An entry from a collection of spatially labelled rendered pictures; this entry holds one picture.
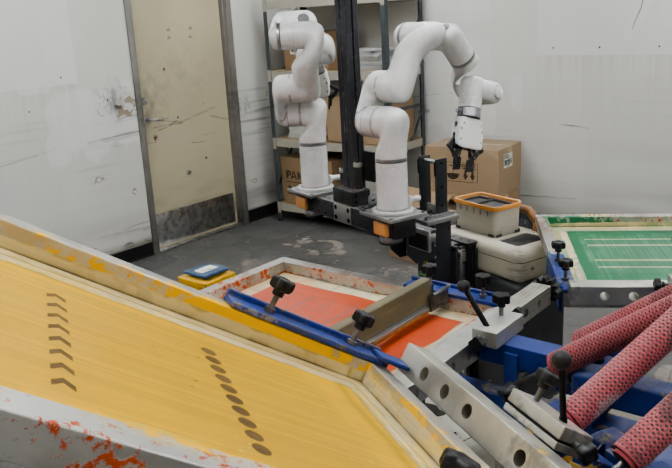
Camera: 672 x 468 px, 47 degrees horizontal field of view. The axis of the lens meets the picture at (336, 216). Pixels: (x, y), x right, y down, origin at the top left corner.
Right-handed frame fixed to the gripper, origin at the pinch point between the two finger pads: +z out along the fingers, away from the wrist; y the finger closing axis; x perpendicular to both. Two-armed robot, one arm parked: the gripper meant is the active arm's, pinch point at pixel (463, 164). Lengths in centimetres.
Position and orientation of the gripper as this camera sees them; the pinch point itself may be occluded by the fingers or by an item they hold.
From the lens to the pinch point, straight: 250.4
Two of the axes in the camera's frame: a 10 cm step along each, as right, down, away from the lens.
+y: 8.7, 1.2, 4.8
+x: -4.9, -0.2, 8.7
